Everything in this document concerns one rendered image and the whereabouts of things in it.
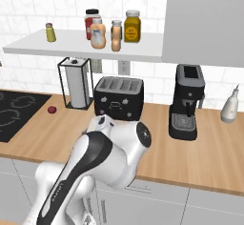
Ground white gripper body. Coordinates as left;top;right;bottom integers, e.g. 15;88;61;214
86;121;100;137

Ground wide peach condiment bottle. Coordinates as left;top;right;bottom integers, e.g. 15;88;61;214
90;16;107;51

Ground slim peach condiment bottle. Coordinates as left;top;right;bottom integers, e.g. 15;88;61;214
111;19;124;52

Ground olive green shaker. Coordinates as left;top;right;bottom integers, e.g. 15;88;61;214
45;22;57;43

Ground white condiment bottle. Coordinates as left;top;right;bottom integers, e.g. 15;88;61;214
220;84;240;124

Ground black toaster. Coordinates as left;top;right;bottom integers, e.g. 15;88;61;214
92;75;145;122

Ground white paper towel roll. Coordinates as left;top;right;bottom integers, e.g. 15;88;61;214
64;64;88;109

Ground black hob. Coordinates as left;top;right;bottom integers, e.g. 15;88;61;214
0;90;52;144

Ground grey cupboard door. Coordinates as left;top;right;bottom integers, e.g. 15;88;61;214
94;189;187;225
0;156;24;224
180;205;244;225
11;158;102;225

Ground grey drawer front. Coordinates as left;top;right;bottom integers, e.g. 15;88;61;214
187;188;244;213
95;178;192;206

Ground black coffee machine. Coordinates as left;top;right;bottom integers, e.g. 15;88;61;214
168;63;207;141

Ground red jar with black lid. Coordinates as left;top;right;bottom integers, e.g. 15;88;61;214
84;9;100;41

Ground yellow mustard jar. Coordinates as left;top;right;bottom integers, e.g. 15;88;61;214
123;10;142;44

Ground black wire paper towel holder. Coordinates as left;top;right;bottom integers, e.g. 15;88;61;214
56;56;95;112

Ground white wall outlet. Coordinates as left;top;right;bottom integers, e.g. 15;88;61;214
91;59;103;74
117;60;132;76

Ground grey drawer handle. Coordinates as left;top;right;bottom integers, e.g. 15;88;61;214
125;186;153;194

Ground grey cupboard door handle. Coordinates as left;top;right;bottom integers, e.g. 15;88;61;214
100;199;107;217

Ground white wall shelf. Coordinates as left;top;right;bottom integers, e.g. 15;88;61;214
2;28;164;64

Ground grey wall cabinet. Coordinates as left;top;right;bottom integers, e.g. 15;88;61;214
161;0;244;69

